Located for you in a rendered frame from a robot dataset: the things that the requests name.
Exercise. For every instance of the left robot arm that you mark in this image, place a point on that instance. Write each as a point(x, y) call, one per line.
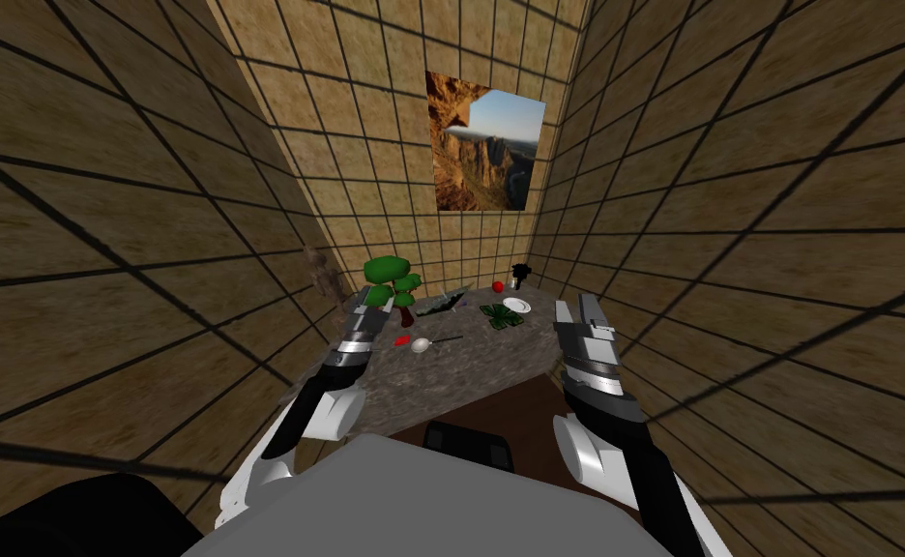
point(321, 410)

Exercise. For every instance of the white spoon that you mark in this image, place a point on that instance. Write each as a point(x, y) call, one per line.
point(421, 345)

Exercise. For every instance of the canyon landscape wall picture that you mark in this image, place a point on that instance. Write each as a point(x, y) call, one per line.
point(483, 147)

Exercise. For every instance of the black small figure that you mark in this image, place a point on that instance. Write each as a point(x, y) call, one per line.
point(520, 272)

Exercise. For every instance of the white plate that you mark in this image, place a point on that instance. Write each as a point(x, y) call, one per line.
point(517, 305)

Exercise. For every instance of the dark green flat tray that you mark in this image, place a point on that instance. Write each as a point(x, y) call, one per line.
point(438, 305)

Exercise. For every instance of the green bonsai plant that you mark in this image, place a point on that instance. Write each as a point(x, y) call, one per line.
point(391, 275)

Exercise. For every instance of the grey stone table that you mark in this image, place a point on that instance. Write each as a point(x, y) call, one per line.
point(460, 379)

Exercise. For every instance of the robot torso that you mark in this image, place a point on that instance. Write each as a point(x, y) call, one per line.
point(421, 510)

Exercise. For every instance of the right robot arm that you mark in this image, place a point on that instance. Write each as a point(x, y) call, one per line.
point(638, 464)

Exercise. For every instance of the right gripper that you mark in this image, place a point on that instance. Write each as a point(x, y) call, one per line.
point(590, 356)

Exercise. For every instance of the small red flat piece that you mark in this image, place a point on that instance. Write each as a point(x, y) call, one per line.
point(403, 340)

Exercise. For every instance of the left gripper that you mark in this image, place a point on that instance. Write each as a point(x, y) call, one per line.
point(357, 340)

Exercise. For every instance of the green leaf-shaped mat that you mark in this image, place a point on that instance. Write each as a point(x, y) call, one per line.
point(501, 318)

